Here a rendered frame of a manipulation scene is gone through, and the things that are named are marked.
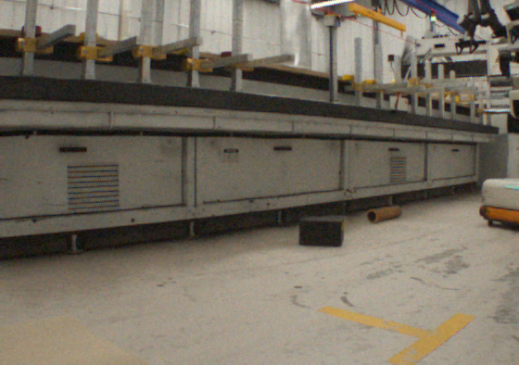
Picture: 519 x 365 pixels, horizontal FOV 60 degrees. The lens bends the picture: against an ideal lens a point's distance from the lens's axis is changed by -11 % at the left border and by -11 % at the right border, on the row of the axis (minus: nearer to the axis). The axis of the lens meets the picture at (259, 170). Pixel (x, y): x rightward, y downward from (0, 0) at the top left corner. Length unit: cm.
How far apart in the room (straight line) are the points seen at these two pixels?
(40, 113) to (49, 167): 33
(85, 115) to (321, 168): 171
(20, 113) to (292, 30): 601
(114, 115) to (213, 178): 78
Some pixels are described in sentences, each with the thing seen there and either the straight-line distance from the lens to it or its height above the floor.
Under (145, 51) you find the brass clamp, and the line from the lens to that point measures 201.
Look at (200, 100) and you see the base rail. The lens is 213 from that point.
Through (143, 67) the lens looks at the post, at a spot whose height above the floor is 77.
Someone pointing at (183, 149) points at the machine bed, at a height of 43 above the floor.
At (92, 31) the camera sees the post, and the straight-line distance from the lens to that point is 192.
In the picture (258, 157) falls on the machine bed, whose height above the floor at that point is 39.
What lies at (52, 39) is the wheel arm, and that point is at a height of 80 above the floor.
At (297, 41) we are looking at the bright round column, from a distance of 741.
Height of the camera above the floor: 46
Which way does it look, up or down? 3 degrees down
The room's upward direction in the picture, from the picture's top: 1 degrees clockwise
